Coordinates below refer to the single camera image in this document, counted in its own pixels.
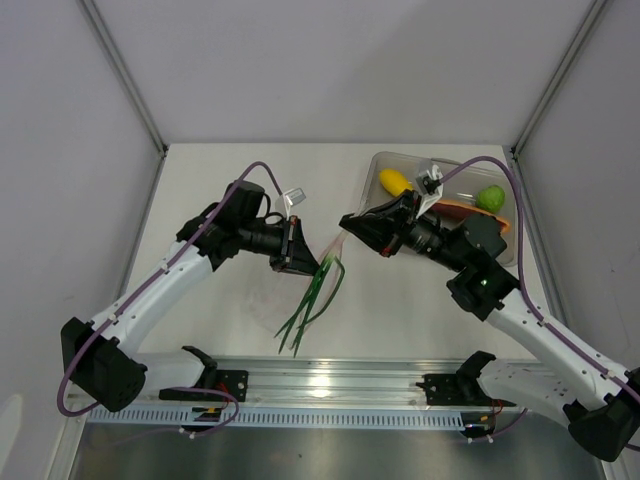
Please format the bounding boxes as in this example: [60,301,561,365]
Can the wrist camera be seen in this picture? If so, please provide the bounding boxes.
[414,158,443,218]
[276,188,306,218]

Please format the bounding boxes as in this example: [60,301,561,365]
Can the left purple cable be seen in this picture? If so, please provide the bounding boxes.
[57,160,284,417]

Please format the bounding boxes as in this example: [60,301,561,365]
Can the yellow mango toy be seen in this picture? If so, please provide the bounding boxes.
[378,168,414,197]

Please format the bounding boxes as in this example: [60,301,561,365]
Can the white slotted cable duct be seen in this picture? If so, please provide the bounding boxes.
[88,406,465,431]

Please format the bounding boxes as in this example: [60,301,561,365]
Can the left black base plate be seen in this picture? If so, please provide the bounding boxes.
[203,369,249,402]

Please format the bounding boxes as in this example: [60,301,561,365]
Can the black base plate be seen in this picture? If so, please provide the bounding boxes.
[415,373,515,407]
[203,369,249,402]

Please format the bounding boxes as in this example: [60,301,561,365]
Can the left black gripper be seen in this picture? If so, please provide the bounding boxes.
[239,216,324,279]

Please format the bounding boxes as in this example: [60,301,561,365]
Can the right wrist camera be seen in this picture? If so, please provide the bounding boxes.
[414,158,443,218]

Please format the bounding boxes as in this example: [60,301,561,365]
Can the clear zip top bag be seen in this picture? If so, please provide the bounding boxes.
[242,199,371,341]

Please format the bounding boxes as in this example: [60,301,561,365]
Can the clear plastic tray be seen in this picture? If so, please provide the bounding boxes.
[357,151,518,267]

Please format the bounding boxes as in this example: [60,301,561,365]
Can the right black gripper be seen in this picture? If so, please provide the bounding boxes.
[340,190,468,274]

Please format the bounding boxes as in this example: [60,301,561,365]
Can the red meat slice toy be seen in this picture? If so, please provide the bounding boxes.
[431,199,511,234]

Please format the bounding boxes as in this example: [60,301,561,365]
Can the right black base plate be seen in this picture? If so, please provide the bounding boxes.
[415,373,515,407]

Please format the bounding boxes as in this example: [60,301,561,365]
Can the green guava toy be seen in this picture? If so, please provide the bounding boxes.
[475,185,506,214]

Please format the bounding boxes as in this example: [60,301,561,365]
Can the aluminium mounting rail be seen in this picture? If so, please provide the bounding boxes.
[69,355,576,414]

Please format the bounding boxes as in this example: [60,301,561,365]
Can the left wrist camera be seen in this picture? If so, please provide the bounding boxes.
[276,188,306,218]

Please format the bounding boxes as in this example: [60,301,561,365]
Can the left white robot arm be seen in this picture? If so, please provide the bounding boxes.
[61,180,319,412]

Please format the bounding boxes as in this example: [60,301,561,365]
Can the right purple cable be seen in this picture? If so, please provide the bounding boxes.
[434,155,640,401]

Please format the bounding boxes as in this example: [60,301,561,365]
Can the purple cable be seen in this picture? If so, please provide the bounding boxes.
[434,155,640,401]
[57,160,284,417]

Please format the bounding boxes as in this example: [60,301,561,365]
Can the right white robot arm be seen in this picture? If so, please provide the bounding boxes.
[339,191,639,462]

